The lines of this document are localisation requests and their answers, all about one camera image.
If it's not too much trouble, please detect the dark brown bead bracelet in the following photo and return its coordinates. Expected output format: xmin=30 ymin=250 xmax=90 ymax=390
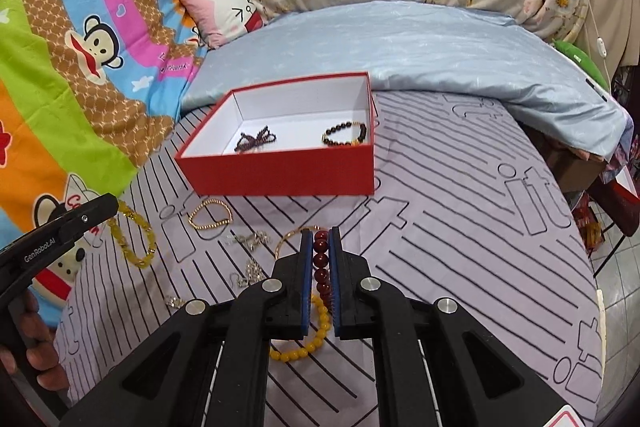
xmin=320 ymin=120 xmax=369 ymax=148

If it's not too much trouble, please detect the dark purple bead string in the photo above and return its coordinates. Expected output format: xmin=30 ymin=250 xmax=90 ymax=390
xmin=233 ymin=124 xmax=279 ymax=155

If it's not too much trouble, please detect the dark red bead bracelet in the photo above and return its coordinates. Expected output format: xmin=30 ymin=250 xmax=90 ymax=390
xmin=311 ymin=229 xmax=333 ymax=313

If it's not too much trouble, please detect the light blue quilt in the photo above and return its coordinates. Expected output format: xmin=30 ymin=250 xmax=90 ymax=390
xmin=181 ymin=1 xmax=634 ymax=158

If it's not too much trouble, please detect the small gold bead bracelet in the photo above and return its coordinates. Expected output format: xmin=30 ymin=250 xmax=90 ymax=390
xmin=186 ymin=197 xmax=236 ymax=232

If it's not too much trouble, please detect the red cardboard box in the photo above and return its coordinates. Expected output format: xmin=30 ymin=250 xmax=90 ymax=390
xmin=175 ymin=72 xmax=374 ymax=196

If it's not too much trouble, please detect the pink cat pillow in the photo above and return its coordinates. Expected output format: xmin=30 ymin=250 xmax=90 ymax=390
xmin=179 ymin=0 xmax=267 ymax=50

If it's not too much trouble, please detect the silver earring upper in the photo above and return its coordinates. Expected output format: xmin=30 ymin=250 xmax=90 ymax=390
xmin=226 ymin=231 xmax=271 ymax=253

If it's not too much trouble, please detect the white cable with switch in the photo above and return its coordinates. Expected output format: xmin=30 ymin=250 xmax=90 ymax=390
xmin=584 ymin=0 xmax=616 ymax=88

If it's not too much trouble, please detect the person left hand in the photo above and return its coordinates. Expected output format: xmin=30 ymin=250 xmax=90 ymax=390
xmin=17 ymin=291 xmax=70 ymax=392

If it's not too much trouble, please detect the silver earring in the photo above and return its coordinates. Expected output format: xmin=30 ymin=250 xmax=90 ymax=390
xmin=226 ymin=231 xmax=271 ymax=253
xmin=230 ymin=259 xmax=265 ymax=289

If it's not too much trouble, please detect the silver earring lower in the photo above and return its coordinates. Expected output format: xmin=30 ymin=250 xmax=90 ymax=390
xmin=230 ymin=259 xmax=265 ymax=289

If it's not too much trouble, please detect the yellow crystal bead bracelet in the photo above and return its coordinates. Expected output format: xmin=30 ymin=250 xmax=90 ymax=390
xmin=106 ymin=200 xmax=158 ymax=271

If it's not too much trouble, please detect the green object behind quilt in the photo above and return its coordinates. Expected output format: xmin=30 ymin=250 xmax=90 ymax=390
xmin=552 ymin=40 xmax=611 ymax=92

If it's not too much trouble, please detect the colourful monkey cartoon blanket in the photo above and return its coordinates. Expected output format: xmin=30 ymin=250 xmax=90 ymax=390
xmin=0 ymin=0 xmax=206 ymax=327

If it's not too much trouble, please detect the gold bangle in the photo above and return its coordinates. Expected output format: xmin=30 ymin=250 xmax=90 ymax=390
xmin=273 ymin=225 xmax=328 ymax=260

